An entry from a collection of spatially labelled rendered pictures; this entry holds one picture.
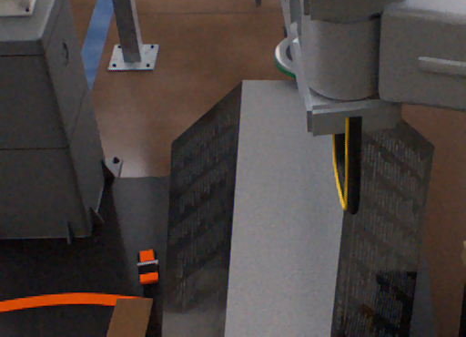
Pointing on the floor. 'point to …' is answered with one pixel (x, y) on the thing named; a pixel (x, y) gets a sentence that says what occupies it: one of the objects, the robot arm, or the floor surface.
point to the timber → (133, 318)
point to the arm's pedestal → (47, 127)
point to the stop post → (129, 35)
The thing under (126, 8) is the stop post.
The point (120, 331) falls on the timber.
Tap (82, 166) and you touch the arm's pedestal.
